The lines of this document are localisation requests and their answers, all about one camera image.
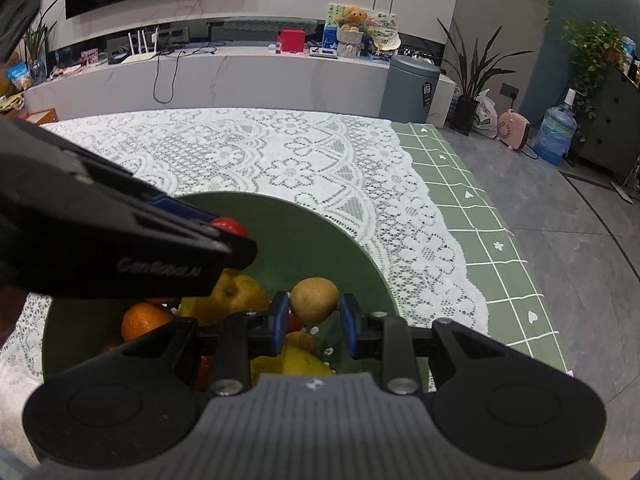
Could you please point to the digital scale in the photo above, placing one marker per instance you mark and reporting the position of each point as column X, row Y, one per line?
column 322, row 51

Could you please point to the large yellow-green pomelo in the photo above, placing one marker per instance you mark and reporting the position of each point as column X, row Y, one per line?
column 295, row 362

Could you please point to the white lace tablecloth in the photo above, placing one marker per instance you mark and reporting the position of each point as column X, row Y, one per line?
column 250, row 150

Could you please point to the blue water jug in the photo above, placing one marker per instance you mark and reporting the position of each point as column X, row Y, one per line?
column 554, row 132

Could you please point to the grey trash bin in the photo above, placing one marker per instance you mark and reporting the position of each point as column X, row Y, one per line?
column 407, row 90

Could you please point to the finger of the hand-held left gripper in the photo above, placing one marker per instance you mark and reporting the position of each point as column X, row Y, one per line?
column 150, row 225
column 175, row 206

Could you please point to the green ivy plant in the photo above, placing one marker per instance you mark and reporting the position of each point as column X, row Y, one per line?
column 590, row 55

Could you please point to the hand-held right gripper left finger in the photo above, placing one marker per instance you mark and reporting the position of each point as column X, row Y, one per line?
column 280, row 320

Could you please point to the orange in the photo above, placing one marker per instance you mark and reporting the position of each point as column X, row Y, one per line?
column 142, row 322
column 300, row 341

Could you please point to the white printed hand fan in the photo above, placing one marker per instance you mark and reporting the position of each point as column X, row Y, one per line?
column 385, row 35

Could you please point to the blue snack bag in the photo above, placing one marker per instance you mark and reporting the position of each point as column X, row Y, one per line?
column 17, row 77

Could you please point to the red box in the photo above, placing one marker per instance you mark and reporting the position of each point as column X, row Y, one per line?
column 291, row 40

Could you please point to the brown pear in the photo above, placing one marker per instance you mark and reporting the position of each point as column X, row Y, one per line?
column 240, row 295

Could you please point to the white marble media console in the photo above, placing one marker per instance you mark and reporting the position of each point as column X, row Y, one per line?
column 275, row 82

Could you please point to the green colander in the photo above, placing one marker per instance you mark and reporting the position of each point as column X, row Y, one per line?
column 310, row 240

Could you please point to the green grid table mat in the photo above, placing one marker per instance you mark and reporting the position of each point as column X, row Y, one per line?
column 475, row 220

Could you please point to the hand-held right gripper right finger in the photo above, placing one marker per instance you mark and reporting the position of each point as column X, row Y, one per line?
column 350, row 325

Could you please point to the dark grey cabinet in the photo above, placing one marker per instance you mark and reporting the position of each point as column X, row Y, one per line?
column 612, row 125

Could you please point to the white plastic bag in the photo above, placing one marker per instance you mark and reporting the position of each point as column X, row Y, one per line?
column 485, row 117

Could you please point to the potted long-leaf plant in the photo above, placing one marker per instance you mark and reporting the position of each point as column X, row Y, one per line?
column 467, row 115

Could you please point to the small potted plant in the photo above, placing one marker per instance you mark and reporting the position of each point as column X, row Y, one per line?
column 37, row 40

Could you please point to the small brown kiwi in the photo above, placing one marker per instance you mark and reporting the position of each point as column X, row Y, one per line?
column 315, row 300

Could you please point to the white router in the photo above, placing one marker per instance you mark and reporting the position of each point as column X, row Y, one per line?
column 142, row 52

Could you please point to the pink heater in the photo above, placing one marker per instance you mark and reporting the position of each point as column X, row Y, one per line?
column 513, row 130

